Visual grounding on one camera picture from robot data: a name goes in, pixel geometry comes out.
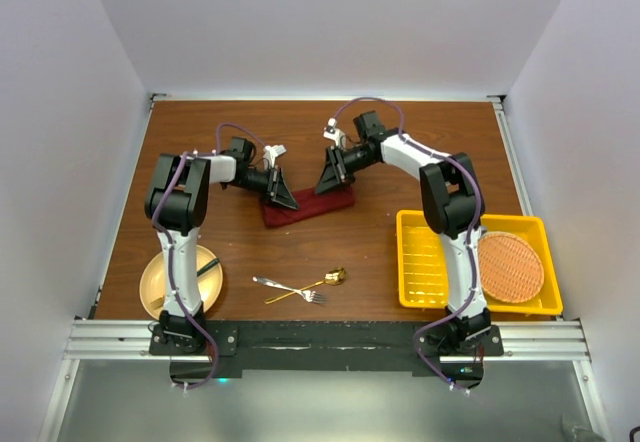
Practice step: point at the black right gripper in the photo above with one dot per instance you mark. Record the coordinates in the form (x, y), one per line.
(336, 171)

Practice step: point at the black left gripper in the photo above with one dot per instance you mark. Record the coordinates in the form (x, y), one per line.
(276, 189)

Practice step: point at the dark red cloth napkin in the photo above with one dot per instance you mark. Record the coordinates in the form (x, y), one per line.
(310, 205)

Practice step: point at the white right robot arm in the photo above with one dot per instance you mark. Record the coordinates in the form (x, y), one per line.
(452, 205)

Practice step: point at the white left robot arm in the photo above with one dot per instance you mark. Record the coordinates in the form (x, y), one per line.
(176, 204)

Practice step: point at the gold spoon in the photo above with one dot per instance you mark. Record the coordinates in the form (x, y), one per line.
(335, 277)

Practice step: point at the silver fork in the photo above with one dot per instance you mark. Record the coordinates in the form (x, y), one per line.
(290, 288)

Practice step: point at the yellow plastic tray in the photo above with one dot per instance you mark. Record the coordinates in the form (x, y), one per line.
(422, 275)

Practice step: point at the cream round plate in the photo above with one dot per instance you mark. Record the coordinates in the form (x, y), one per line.
(152, 282)

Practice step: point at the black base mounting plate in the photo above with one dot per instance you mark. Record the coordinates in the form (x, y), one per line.
(374, 346)

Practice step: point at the orange woven round mat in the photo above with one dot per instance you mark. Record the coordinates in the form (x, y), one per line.
(510, 269)

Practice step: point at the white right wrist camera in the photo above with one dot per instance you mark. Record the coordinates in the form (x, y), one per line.
(333, 133)

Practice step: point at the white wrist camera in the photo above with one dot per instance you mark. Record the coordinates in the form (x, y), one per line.
(333, 133)
(271, 153)

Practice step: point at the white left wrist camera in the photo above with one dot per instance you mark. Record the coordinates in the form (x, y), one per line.
(271, 153)

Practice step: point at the aluminium right side rail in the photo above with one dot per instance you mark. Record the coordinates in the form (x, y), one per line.
(504, 128)

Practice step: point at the aluminium rail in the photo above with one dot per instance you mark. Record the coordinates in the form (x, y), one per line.
(504, 128)
(522, 341)

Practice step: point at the aluminium front rail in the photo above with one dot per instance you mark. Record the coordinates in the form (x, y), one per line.
(522, 341)

